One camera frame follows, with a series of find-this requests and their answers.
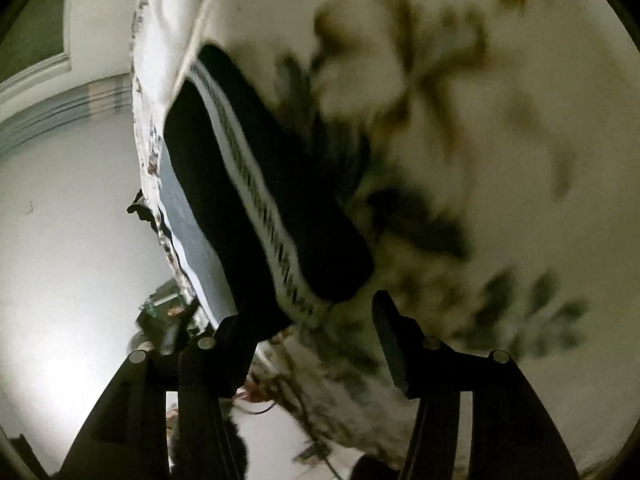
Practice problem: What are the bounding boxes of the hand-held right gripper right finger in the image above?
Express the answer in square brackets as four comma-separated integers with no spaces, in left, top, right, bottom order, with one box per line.
[371,290,582,480]

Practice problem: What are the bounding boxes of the window frame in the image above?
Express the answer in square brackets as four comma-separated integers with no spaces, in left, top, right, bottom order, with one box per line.
[0,0,73,98]

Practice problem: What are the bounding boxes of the white plain cloth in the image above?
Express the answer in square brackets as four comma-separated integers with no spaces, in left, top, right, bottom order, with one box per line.
[137,0,228,111]

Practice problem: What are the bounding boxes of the white floral blanket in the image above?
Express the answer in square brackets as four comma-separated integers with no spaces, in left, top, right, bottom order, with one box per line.
[127,0,640,476]

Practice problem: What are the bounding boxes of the tangled cables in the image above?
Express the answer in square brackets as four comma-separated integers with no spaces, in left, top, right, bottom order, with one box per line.
[239,352,346,463]

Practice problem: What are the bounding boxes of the small dark cloth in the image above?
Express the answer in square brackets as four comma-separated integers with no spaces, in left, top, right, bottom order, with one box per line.
[126,188,157,224]

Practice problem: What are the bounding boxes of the pile of cluttered things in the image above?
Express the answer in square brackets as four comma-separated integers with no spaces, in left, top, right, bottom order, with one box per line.
[134,280,202,361]

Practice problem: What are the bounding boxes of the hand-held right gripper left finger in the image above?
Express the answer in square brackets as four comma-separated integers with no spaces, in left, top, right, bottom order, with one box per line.
[59,300,262,480]

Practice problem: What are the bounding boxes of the dark fuzzy object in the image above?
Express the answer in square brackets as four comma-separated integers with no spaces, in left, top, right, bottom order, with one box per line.
[167,410,251,480]

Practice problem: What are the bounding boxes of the dark garment with patterned stripes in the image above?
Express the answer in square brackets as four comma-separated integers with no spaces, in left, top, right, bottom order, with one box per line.
[157,44,377,342]

